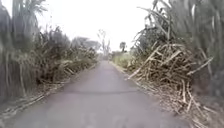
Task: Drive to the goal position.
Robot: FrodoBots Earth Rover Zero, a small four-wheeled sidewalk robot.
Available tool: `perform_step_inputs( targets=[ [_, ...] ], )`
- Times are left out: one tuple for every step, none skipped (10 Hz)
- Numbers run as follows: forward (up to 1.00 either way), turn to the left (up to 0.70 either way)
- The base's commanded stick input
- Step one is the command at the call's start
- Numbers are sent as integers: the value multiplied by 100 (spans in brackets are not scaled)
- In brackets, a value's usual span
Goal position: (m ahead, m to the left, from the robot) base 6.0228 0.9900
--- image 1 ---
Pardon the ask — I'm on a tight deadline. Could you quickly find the dry stalk litter verge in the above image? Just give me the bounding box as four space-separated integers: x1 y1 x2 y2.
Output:
0 63 98 125
109 61 224 128

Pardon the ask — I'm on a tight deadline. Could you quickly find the bare tree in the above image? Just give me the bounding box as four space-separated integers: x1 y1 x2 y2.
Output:
96 28 112 61

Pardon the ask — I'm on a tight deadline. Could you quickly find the grey asphalt road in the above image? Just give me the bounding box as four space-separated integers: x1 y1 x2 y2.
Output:
2 60 192 128

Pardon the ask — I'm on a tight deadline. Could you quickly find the leafy tree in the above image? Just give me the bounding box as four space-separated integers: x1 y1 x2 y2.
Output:
70 36 102 52

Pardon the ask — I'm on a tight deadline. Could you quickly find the pile of dry cane stalks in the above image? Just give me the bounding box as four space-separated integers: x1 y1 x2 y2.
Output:
125 42 214 101

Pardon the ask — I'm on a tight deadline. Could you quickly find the palm tree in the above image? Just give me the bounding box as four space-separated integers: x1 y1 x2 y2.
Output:
119 41 128 53

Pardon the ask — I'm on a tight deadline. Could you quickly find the tall cane plants stand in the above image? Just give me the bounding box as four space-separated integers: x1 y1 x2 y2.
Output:
0 0 100 104
111 0 224 101

